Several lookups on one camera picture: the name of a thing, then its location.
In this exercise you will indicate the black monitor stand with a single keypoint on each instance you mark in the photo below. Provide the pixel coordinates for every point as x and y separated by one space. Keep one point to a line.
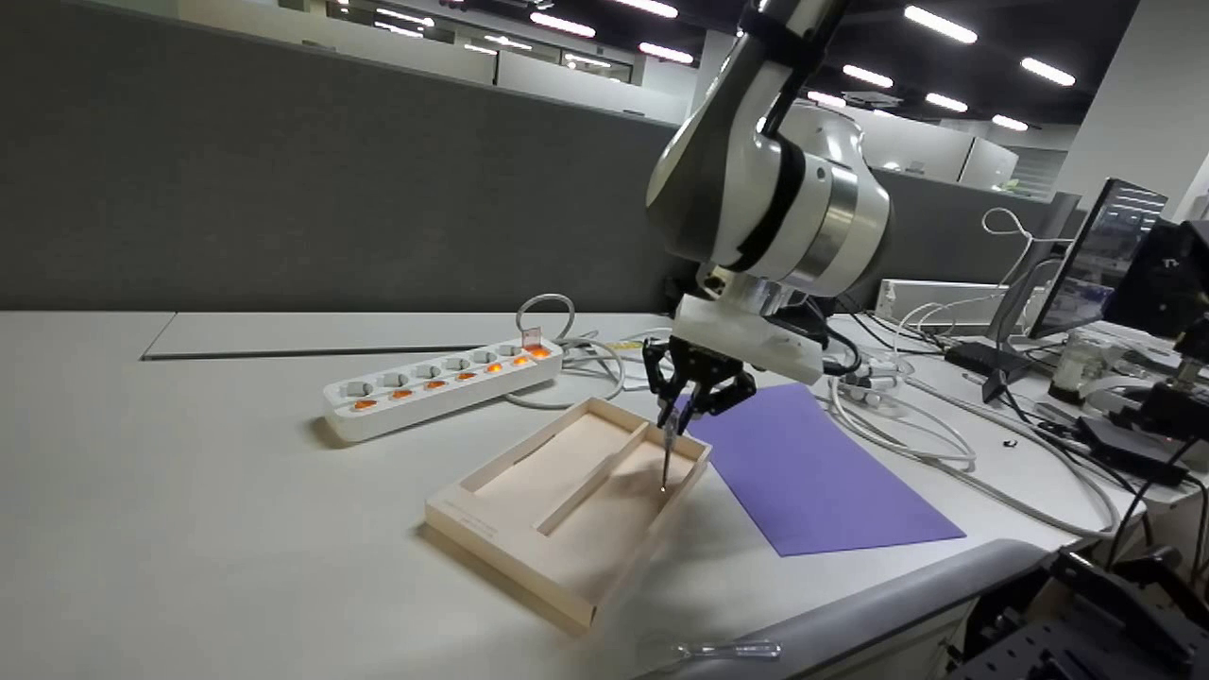
992 357

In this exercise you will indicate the purple paper sheet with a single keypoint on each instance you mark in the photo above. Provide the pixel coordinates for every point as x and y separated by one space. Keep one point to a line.
812 482

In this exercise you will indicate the clear plastic pipette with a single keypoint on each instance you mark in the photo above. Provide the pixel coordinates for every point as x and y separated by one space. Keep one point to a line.
727 650

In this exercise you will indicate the camera on mount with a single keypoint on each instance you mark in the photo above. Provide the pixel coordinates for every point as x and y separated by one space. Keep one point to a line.
1166 283

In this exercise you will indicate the long white box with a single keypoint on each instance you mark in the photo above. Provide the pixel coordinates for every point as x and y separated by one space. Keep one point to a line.
935 300

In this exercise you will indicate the wooden segmented tray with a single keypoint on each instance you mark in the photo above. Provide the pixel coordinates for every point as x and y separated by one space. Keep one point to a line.
567 510

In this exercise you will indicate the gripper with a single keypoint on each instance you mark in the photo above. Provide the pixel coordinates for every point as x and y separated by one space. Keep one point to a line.
704 362

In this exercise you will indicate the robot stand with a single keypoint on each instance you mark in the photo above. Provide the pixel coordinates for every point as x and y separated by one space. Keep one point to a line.
1086 633

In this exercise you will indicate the flat black device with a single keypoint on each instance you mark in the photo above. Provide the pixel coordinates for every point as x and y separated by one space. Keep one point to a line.
1129 449

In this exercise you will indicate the white power strip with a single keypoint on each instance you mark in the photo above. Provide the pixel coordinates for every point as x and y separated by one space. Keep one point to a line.
434 387

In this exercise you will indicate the monitor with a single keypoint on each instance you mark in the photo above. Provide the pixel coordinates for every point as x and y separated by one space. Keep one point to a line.
1096 255

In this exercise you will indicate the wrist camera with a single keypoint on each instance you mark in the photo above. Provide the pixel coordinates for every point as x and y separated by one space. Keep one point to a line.
756 340

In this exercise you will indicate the clear jar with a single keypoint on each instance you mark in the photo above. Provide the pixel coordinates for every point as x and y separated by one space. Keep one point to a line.
1074 368

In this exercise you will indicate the grey office partition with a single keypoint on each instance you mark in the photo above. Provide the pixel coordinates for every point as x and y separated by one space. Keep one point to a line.
331 179

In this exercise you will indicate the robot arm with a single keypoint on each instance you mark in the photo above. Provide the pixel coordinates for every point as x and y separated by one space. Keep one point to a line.
756 179

